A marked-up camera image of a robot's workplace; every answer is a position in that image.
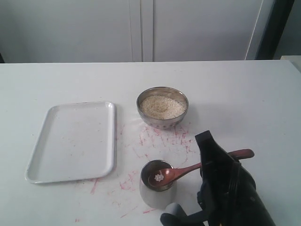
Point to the steel bowl of rice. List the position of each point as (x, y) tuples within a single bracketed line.
[(162, 107)]

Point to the dark vertical post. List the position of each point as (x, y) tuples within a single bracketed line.
[(274, 28)]

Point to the white cabinet doors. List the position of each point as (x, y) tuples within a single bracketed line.
[(72, 31)]

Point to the steel cup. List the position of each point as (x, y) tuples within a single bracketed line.
[(157, 198)]

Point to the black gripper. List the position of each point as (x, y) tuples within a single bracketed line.
[(228, 194)]

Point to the brown wooden spoon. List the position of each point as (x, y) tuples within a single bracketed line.
[(164, 177)]

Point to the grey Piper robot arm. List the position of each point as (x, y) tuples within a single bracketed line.
[(174, 214)]

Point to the white rectangular plastic tray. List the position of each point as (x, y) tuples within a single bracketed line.
[(76, 142)]

